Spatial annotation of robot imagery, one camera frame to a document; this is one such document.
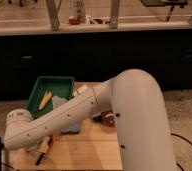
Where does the yellow corn cob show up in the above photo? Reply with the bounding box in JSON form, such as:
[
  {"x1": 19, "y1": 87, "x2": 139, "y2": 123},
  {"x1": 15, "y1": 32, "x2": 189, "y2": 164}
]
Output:
[{"x1": 38, "y1": 92, "x2": 52, "y2": 110}]

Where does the grey folded cloth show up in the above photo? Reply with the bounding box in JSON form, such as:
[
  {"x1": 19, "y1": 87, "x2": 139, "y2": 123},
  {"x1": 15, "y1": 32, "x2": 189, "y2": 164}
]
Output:
[{"x1": 52, "y1": 96, "x2": 67, "y2": 108}]

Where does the black floor cable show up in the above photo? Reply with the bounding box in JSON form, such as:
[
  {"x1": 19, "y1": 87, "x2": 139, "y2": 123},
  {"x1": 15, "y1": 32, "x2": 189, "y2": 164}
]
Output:
[{"x1": 170, "y1": 132, "x2": 192, "y2": 171}]

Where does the black handled brush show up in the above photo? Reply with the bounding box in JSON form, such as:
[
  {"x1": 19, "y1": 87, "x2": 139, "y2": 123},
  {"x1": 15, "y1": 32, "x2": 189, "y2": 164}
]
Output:
[{"x1": 92, "y1": 115, "x2": 102, "y2": 122}]

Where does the red object on shelf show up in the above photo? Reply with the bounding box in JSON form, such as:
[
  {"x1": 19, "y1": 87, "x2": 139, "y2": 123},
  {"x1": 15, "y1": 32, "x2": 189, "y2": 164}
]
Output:
[{"x1": 69, "y1": 16, "x2": 81, "y2": 25}]

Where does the wooden board eraser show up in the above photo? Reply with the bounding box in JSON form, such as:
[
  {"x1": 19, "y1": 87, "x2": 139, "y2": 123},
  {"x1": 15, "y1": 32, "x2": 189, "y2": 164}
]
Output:
[{"x1": 34, "y1": 137, "x2": 54, "y2": 166}]

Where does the blue sponge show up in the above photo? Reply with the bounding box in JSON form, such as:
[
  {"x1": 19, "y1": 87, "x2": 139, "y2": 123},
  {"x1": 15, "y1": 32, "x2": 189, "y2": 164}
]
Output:
[{"x1": 61, "y1": 124, "x2": 80, "y2": 134}]

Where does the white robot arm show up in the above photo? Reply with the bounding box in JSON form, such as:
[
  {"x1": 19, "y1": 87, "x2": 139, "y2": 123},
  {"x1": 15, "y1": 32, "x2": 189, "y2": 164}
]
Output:
[{"x1": 4, "y1": 69, "x2": 176, "y2": 171}]

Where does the dark maroon bowl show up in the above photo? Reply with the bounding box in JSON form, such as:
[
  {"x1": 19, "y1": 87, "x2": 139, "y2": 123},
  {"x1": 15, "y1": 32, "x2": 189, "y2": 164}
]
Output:
[{"x1": 101, "y1": 111, "x2": 115, "y2": 127}]

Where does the green plastic tray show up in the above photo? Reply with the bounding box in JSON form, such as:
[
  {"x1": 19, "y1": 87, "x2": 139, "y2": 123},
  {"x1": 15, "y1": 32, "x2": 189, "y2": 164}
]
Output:
[{"x1": 27, "y1": 76, "x2": 74, "y2": 119}]

